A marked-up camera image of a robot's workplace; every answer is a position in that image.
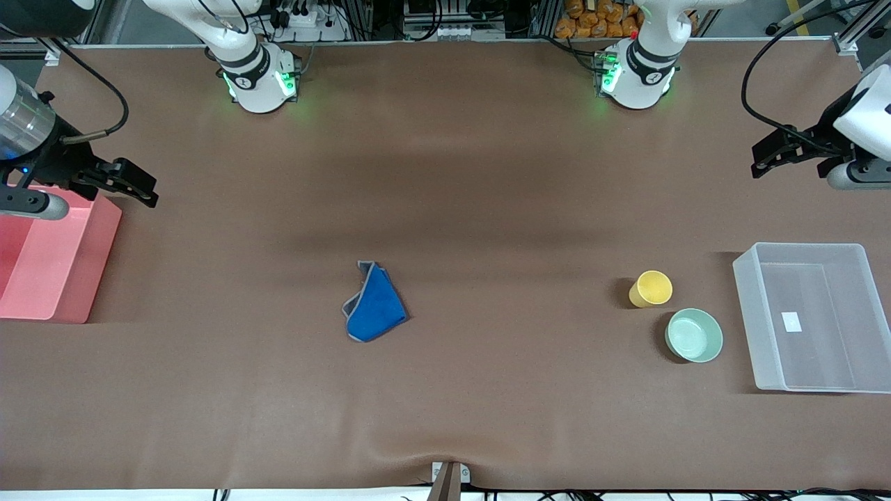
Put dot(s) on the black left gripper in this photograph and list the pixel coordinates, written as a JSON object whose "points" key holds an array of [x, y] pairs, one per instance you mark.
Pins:
{"points": [[816, 143]]}

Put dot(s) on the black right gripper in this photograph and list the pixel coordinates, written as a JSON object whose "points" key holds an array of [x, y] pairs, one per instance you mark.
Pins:
{"points": [[57, 162]]}

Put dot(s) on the yellow cup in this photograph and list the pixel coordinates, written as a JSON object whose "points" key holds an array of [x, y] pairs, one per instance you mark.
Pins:
{"points": [[651, 290]]}

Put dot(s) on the light green bowl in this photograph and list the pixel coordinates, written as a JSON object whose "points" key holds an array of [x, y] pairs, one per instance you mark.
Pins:
{"points": [[694, 336]]}

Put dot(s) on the blue cloth with grey edge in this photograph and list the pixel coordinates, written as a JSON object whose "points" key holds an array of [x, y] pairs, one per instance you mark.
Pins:
{"points": [[376, 306]]}

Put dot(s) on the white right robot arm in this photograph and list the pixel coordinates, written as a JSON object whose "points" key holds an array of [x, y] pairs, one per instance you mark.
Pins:
{"points": [[254, 76]]}

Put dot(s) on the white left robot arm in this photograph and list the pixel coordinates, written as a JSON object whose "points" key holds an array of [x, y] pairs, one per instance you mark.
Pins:
{"points": [[640, 73]]}

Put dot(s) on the pink plastic bin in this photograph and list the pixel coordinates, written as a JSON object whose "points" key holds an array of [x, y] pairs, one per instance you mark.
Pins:
{"points": [[56, 271]]}

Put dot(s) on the white label in bin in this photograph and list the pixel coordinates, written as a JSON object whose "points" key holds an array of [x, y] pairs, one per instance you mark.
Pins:
{"points": [[791, 321]]}

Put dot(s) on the clear plastic bin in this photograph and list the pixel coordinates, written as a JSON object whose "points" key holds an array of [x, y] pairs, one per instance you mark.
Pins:
{"points": [[807, 348]]}

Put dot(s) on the orange snack packets pile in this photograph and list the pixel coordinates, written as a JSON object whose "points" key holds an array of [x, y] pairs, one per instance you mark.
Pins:
{"points": [[598, 21]]}

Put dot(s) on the white power strip with plugs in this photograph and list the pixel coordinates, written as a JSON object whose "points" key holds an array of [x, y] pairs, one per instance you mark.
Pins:
{"points": [[306, 24]]}

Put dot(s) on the brown table mat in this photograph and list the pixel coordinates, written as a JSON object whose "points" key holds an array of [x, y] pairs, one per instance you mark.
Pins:
{"points": [[445, 209]]}

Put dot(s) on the white socket block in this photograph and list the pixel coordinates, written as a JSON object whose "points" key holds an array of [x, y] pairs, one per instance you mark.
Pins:
{"points": [[456, 31]]}

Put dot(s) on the aluminium frame profile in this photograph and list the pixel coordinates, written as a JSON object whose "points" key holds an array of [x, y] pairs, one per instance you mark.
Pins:
{"points": [[863, 28], [50, 54]]}

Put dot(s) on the metal clamp bracket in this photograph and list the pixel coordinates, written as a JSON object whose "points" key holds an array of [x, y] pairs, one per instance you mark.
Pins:
{"points": [[450, 472]]}

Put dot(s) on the brown camera mount post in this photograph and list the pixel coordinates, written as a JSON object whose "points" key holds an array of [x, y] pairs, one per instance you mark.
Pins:
{"points": [[445, 487]]}

